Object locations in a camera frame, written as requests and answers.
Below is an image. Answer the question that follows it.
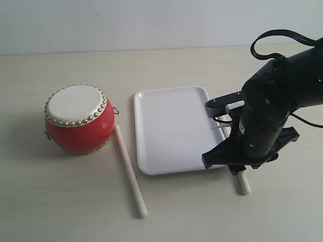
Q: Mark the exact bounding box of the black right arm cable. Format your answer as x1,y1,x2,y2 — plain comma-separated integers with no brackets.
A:
249,29,318,61

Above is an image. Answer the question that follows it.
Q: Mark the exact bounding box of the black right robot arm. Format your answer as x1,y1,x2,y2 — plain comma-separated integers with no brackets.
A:
202,40,322,175

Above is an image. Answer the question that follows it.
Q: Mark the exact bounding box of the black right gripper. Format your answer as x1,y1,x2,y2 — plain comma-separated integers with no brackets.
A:
202,60,299,176

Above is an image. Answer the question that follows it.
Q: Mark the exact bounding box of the white plastic tray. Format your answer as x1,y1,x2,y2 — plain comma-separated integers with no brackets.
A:
134,86,225,175

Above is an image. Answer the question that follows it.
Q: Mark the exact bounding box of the white drumstick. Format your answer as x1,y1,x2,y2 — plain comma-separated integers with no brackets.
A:
114,124,148,218
217,116,251,195

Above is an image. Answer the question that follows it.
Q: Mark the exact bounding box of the red small drum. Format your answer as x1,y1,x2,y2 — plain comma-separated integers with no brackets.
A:
44,84,120,154

